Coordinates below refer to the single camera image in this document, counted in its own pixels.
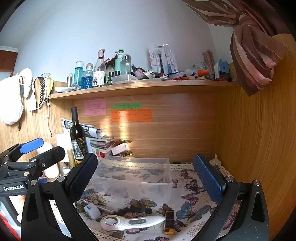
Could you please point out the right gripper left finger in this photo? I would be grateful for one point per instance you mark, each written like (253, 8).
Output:
(38, 220)

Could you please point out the stack of books and magazines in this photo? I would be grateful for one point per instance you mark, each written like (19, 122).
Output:
(97, 140)

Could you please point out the orange sticky note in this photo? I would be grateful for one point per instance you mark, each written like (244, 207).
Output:
(132, 115)

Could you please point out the teal tall bottle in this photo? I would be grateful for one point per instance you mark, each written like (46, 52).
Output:
(78, 72)

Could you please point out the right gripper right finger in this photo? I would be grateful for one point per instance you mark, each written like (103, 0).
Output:
(241, 212)

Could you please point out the blue liquid glass bottle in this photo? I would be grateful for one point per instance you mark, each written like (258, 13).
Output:
(87, 77)

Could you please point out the white fluffy cloth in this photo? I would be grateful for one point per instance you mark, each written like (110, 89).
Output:
(13, 89)

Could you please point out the open box of gold items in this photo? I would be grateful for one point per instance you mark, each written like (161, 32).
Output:
(121, 148)

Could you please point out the blue pencil sharpener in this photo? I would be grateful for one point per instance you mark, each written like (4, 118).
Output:
(221, 69)

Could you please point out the clear bottle white label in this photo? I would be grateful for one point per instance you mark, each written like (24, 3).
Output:
(99, 70)

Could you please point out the white blue power adapter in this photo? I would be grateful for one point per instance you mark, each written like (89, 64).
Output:
(92, 210)

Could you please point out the dark wine bottle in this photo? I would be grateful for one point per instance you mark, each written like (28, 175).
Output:
(78, 139)

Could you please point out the brown striped curtain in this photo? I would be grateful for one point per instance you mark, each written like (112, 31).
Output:
(254, 51)

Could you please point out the clear plastic storage box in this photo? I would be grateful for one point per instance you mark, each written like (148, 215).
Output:
(134, 178)

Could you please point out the mint green pump bottle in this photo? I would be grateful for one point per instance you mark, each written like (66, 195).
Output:
(117, 63)

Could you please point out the toothbrush retail package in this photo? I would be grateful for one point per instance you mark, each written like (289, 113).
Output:
(163, 60)

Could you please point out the green sticky note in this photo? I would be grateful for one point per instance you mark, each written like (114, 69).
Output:
(126, 106)

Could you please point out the wooden shelf board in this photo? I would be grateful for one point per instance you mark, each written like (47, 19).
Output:
(147, 88)

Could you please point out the butterfly print lace tablecloth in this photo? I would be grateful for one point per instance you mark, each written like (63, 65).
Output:
(189, 201)

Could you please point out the white handheld massager device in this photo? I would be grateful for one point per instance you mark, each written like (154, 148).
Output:
(118, 223)

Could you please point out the silver metal flashlight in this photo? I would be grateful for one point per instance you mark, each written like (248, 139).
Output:
(105, 209)

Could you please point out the jar of wooden sticks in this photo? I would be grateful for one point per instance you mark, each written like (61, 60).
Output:
(209, 59)

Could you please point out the pink sticky note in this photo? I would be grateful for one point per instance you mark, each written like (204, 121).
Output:
(95, 107)

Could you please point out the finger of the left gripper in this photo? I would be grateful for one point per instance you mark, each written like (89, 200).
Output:
(57, 154)
(31, 145)

